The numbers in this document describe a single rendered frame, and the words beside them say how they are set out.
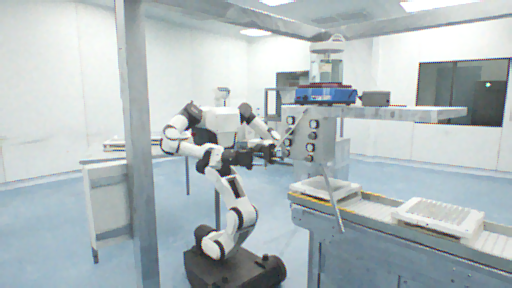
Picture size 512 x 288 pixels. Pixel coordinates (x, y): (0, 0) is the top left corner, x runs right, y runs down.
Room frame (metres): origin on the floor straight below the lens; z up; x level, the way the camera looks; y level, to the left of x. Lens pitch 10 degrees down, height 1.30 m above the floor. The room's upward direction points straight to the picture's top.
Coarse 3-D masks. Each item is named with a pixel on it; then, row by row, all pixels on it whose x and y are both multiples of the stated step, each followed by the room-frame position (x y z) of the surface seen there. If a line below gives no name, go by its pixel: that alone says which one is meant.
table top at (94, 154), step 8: (96, 136) 3.44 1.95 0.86; (104, 136) 3.44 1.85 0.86; (112, 136) 3.44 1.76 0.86; (96, 144) 2.85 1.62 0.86; (152, 144) 2.83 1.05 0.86; (88, 152) 2.41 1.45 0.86; (96, 152) 2.41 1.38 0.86; (104, 152) 2.41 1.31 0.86; (112, 152) 2.41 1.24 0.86; (120, 152) 2.41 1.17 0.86; (152, 152) 2.42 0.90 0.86; (160, 152) 2.42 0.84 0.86; (80, 160) 2.10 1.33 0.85; (88, 160) 2.12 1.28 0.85; (96, 160) 2.15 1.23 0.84; (104, 160) 2.17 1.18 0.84; (112, 160) 2.19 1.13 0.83; (120, 160) 2.21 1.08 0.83
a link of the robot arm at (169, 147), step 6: (162, 144) 1.53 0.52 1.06; (168, 144) 1.49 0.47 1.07; (174, 144) 1.49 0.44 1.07; (180, 144) 1.50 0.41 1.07; (186, 144) 1.52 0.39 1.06; (192, 144) 1.54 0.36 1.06; (162, 150) 1.54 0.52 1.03; (168, 150) 1.51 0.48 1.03; (174, 150) 1.50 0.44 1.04; (180, 150) 1.50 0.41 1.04; (186, 150) 1.50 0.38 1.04; (192, 150) 1.52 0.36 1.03; (198, 150) 1.53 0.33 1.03; (192, 156) 1.53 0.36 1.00
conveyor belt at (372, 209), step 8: (360, 200) 1.31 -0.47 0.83; (312, 208) 1.23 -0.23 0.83; (352, 208) 1.21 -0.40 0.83; (360, 208) 1.21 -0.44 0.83; (368, 208) 1.21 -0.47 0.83; (376, 208) 1.21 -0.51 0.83; (384, 208) 1.21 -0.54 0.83; (392, 208) 1.21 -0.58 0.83; (376, 216) 1.12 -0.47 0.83; (384, 216) 1.12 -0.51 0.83; (488, 232) 0.97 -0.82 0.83; (480, 240) 0.91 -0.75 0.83; (488, 240) 0.91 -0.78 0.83; (496, 240) 0.91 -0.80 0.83; (504, 240) 0.91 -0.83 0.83; (440, 248) 0.86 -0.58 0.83; (480, 248) 0.85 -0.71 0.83; (488, 248) 0.86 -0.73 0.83; (496, 248) 0.86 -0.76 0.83; (504, 248) 0.86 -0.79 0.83; (464, 256) 0.82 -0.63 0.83; (488, 264) 0.77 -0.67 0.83
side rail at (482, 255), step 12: (312, 204) 1.21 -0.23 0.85; (324, 204) 1.16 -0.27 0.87; (348, 216) 1.08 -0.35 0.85; (360, 216) 1.05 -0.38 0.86; (384, 228) 0.98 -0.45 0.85; (396, 228) 0.95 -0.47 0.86; (408, 228) 0.93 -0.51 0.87; (420, 240) 0.89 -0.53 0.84; (432, 240) 0.87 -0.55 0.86; (444, 240) 0.84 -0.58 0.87; (456, 252) 0.82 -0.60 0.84; (468, 252) 0.80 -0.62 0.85; (480, 252) 0.78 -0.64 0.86; (492, 252) 0.77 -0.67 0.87; (492, 264) 0.75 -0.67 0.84; (504, 264) 0.74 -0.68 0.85
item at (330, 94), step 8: (304, 88) 1.28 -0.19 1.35; (312, 88) 1.25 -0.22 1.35; (320, 88) 1.22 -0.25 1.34; (328, 88) 1.19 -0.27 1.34; (336, 88) 1.19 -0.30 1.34; (344, 88) 1.23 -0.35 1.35; (296, 96) 1.30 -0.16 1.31; (304, 96) 1.25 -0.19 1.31; (312, 96) 1.24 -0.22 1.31; (320, 96) 1.21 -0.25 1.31; (328, 96) 1.18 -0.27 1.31; (336, 96) 1.19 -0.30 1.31; (344, 96) 1.23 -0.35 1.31; (352, 96) 1.28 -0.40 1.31; (304, 104) 1.30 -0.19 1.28; (320, 104) 1.40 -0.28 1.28; (328, 104) 1.20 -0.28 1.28
